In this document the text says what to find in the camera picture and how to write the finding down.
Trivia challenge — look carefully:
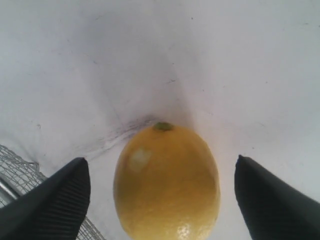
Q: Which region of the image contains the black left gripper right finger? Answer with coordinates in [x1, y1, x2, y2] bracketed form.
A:
[234, 155, 320, 240]

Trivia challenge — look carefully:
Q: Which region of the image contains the oval steel mesh basket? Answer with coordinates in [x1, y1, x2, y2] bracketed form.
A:
[0, 144, 107, 240]

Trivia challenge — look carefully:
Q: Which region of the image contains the yellow lemon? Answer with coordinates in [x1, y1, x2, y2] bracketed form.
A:
[113, 122, 221, 240]

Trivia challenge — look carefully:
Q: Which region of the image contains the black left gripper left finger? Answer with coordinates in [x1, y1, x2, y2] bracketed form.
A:
[0, 157, 90, 240]

